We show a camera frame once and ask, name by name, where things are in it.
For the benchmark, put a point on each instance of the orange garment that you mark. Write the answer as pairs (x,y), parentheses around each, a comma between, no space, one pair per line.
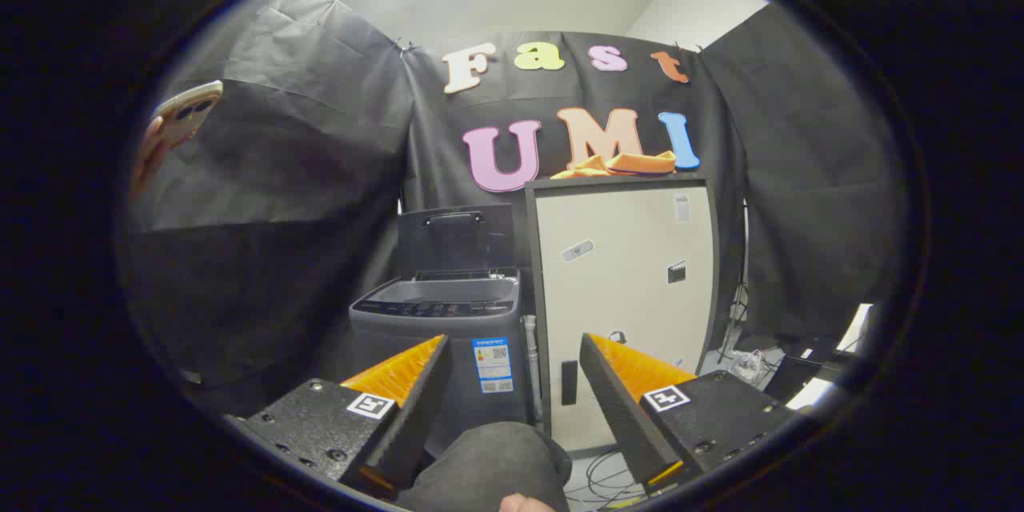
(640,164)

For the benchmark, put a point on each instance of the black box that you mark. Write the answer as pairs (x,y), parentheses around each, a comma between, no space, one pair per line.
(800,376)

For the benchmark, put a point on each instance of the person's dark trouser leg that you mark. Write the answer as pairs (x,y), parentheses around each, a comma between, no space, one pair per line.
(480,464)

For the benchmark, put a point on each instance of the beige cabinet with dark frame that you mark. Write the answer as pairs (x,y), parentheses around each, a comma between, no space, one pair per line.
(624,272)

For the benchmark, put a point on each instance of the white smartphone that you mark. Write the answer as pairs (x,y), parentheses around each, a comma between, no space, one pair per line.
(188,108)

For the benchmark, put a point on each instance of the black backdrop cloth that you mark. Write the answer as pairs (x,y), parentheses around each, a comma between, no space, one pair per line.
(320,176)

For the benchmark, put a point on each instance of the clear plastic bag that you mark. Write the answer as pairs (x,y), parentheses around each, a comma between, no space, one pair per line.
(748,366)

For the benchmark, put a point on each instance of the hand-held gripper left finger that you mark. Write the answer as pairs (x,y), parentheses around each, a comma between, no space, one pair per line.
(416,416)

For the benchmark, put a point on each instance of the grey washing machine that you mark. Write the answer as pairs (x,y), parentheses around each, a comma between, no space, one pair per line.
(384,324)

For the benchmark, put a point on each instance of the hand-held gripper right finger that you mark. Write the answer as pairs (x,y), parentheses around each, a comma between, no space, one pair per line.
(620,416)

